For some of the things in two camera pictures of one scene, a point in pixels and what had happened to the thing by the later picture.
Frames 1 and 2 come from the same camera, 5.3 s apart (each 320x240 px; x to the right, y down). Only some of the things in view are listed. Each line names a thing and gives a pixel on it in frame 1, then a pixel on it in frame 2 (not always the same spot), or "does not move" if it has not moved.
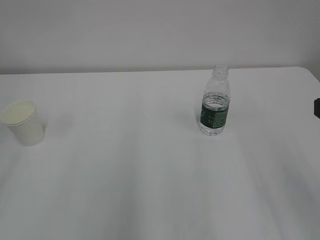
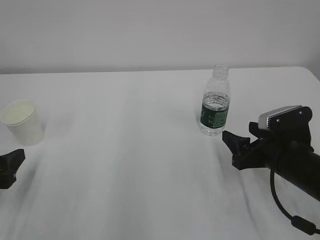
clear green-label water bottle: (215, 103) does not move
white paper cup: (25, 121) does not move
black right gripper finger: (317, 107) -> (254, 129)
